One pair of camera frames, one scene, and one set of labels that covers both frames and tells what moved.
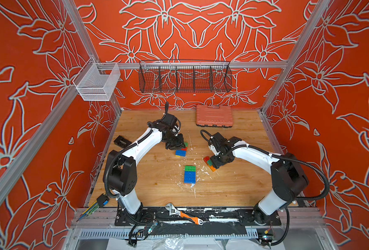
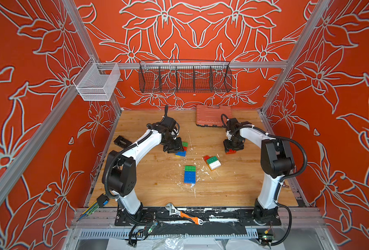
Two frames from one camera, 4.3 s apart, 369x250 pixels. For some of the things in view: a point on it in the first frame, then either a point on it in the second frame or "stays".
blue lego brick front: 190,177 stays
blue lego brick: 182,153 stays
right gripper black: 216,162 → 228,145
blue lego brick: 189,174 stays
